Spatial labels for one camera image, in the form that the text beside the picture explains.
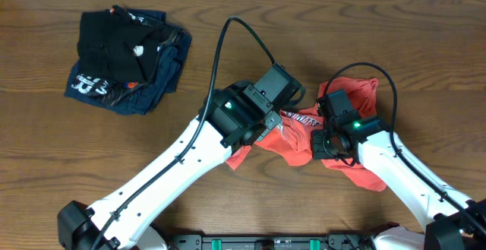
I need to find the black folded garment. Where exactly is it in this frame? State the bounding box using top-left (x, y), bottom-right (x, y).
top-left (77, 5), bottom-right (160, 83)

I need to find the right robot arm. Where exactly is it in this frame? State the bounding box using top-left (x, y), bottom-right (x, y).
top-left (311, 90), bottom-right (485, 250)

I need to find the red t-shirt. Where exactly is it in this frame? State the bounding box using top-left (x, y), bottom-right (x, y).
top-left (225, 76), bottom-right (388, 193)

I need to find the navy printed folded shirt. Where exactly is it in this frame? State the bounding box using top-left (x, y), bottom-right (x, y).
top-left (65, 6), bottom-right (191, 116)

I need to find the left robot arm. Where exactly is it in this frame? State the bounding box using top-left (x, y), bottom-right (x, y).
top-left (57, 63), bottom-right (305, 249)

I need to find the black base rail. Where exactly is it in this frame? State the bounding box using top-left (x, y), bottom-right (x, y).
top-left (163, 228), bottom-right (377, 250)

